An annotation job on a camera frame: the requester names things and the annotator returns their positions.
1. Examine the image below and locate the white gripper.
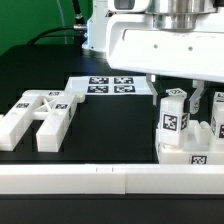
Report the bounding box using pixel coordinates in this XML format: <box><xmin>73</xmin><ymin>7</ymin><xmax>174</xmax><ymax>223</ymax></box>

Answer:
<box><xmin>106</xmin><ymin>13</ymin><xmax>224</xmax><ymax>114</ymax></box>

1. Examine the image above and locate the white chair seat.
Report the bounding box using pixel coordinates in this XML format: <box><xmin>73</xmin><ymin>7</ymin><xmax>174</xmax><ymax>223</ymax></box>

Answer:
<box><xmin>155</xmin><ymin>120</ymin><xmax>224</xmax><ymax>165</ymax></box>

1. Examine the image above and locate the white tagged cube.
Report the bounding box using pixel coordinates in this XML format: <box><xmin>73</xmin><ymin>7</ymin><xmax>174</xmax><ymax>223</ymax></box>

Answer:
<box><xmin>166</xmin><ymin>88</ymin><xmax>187</xmax><ymax>99</ymax></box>

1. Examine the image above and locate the white tagged block right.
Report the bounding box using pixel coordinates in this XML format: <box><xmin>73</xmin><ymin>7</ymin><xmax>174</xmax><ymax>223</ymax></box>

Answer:
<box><xmin>213</xmin><ymin>92</ymin><xmax>224</xmax><ymax>102</ymax></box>

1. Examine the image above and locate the white marker base plate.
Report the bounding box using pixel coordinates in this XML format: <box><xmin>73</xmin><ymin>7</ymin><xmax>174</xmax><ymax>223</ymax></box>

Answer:
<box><xmin>65</xmin><ymin>76</ymin><xmax>152</xmax><ymax>95</ymax></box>

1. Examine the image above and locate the white chair back frame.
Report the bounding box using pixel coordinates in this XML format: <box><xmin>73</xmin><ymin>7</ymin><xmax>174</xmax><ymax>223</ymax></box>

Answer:
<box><xmin>0</xmin><ymin>90</ymin><xmax>85</xmax><ymax>152</ymax></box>

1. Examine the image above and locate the black cable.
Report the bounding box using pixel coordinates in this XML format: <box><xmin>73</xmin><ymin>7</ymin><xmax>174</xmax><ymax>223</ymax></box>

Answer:
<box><xmin>27</xmin><ymin>0</ymin><xmax>88</xmax><ymax>46</ymax></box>

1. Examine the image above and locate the white front rail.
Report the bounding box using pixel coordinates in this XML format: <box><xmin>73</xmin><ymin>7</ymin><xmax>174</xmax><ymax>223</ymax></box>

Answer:
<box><xmin>0</xmin><ymin>164</ymin><xmax>224</xmax><ymax>194</ymax></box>

